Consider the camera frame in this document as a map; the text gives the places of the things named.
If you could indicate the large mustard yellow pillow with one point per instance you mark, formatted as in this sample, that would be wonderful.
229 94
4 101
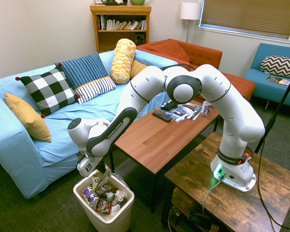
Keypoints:
29 118

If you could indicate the black camera stand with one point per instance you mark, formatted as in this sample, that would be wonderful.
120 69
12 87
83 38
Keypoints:
280 104

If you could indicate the black white zigzag pillow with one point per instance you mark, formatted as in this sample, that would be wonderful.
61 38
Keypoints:
279 66

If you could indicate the wooden coffee table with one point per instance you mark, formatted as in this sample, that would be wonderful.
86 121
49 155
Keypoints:
157 140

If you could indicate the orange tufted sofa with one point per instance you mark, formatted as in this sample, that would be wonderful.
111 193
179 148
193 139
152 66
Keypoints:
198 54

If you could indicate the red snack wrapper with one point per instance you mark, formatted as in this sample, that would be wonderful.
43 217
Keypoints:
102 206

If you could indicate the brown window blinds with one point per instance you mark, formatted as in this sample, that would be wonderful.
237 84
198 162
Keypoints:
249 14

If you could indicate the small mustard yellow pillow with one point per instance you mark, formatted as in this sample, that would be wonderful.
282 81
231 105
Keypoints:
137 68

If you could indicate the black power strip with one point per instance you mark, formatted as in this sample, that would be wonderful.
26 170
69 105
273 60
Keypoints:
198 217

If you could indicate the white plastic trash bin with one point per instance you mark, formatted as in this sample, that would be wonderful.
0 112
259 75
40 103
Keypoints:
111 221

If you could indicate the long black remote control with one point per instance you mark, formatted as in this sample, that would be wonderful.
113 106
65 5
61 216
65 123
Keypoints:
162 116

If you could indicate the black white checkered pillow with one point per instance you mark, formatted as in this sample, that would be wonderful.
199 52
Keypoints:
49 89

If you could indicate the purple labelled plastic bottle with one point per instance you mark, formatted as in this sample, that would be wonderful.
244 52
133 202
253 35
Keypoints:
90 197

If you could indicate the black speaker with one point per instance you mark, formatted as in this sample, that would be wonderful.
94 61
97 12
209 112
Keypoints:
140 39

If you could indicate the light blue sofa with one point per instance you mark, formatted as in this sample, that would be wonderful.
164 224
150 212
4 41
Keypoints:
62 125

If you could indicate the yellow patterned bolster pillow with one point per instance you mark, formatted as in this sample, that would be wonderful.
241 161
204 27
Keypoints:
123 60

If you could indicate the floor vent grille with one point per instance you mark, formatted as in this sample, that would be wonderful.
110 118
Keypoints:
126 170

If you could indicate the row of books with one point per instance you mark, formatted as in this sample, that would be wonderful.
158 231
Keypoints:
122 24

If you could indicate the dark magazine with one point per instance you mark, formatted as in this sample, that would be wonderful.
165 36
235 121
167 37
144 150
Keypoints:
278 81

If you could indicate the silver can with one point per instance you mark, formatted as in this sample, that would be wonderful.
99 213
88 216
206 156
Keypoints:
108 195

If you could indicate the teal sofa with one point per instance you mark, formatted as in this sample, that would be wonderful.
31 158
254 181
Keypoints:
268 89

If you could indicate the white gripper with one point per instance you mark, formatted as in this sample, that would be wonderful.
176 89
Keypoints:
88 166

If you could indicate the pile of glossy magazines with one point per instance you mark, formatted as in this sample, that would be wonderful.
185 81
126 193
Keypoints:
186 112

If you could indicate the rustic dark wood table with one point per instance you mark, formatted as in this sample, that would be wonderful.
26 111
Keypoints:
232 205

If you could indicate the white floor lamp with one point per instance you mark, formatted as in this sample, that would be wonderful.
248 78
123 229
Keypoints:
190 12

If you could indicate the white purple drink bottle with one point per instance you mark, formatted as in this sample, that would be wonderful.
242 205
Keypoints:
206 110

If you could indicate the wooden bookshelf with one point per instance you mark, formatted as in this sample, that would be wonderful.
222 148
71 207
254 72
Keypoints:
120 12

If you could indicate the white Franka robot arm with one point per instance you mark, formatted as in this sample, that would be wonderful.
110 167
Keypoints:
232 116

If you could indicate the crumpled white paper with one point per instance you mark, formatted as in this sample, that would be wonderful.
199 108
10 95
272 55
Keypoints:
120 194

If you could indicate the white yellow chip bag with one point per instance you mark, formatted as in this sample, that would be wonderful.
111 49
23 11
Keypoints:
100 180

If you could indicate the green bowl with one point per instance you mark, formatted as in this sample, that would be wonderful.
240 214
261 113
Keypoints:
137 2

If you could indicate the blue striped pillow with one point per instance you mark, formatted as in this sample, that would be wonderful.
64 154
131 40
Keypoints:
83 68

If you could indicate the white navy striped pillow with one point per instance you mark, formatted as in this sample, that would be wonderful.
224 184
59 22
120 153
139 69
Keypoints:
96 88

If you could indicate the black game controller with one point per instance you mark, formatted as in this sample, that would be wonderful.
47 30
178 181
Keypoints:
168 105

